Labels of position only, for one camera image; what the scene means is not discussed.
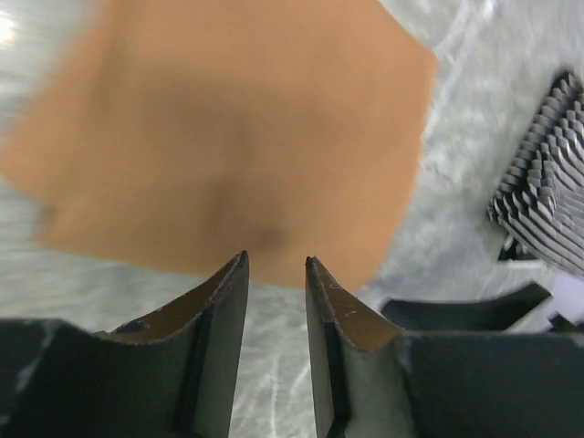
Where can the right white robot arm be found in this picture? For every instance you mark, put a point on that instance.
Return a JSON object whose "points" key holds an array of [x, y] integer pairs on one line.
{"points": [[562, 312]]}

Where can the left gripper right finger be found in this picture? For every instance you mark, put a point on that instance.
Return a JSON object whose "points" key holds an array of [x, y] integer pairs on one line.
{"points": [[371, 378]]}

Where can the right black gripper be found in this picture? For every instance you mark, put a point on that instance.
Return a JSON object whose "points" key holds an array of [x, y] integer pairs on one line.
{"points": [[493, 314]]}

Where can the tan tank top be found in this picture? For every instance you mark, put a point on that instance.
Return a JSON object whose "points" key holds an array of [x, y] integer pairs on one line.
{"points": [[176, 134]]}

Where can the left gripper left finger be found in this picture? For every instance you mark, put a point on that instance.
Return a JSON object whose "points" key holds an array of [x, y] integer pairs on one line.
{"points": [[169, 373]]}

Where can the thin-striped black white tank top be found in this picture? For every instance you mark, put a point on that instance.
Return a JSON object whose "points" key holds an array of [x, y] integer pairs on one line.
{"points": [[539, 199]]}

